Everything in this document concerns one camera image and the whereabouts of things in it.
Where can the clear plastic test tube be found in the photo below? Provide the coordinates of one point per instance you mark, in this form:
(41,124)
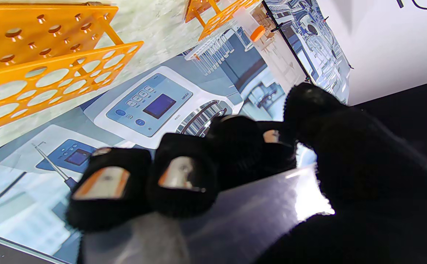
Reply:
(244,18)
(235,220)

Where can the black backdrop frame pole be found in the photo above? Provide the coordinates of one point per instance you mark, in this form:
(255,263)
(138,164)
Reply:
(287,40)

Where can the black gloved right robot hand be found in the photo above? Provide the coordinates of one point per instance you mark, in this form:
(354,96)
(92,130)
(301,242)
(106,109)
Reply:
(364,183)

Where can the orange test tube rack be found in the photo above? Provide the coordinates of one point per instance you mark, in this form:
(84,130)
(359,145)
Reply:
(213,20)
(15,66)

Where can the printed laboratory backdrop poster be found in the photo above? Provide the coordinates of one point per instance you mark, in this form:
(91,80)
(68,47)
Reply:
(143,102)

